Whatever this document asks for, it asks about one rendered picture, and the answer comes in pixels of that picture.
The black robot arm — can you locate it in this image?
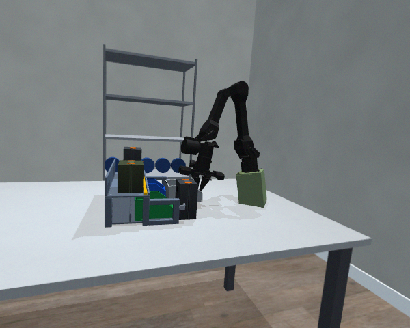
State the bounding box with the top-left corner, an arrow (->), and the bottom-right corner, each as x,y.
181,81 -> 260,173

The dark green case with orange latches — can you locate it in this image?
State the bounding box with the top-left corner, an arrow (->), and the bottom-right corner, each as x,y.
118,160 -> 144,193

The green open bin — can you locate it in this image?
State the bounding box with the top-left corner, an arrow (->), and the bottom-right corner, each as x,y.
135,191 -> 173,221

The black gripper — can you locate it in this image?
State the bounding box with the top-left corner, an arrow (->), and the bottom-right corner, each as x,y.
178,155 -> 225,192

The grey bin rack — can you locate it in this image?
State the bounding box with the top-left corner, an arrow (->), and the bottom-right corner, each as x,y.
105,159 -> 185,228

